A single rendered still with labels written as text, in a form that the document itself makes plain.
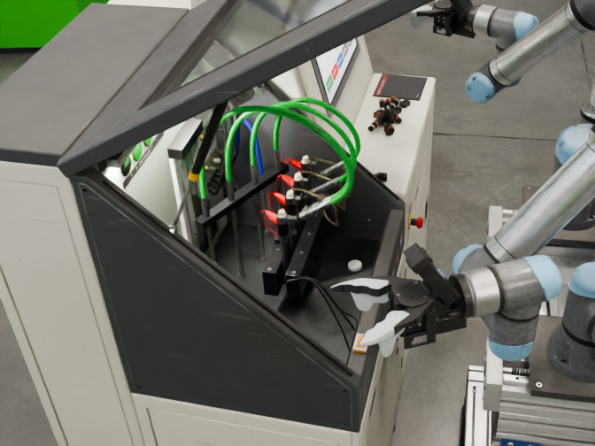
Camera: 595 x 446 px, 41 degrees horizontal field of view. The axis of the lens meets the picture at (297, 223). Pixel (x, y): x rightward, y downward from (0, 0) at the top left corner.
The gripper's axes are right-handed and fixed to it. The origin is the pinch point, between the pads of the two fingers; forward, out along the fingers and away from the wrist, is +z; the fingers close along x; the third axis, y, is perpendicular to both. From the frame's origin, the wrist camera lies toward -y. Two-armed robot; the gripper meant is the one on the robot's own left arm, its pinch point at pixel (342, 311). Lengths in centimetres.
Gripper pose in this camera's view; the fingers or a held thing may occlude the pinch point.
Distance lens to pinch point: 122.7
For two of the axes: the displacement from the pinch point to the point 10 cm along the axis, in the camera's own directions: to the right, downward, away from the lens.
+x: -2.4, -4.8, 8.5
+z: -9.7, 2.0, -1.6
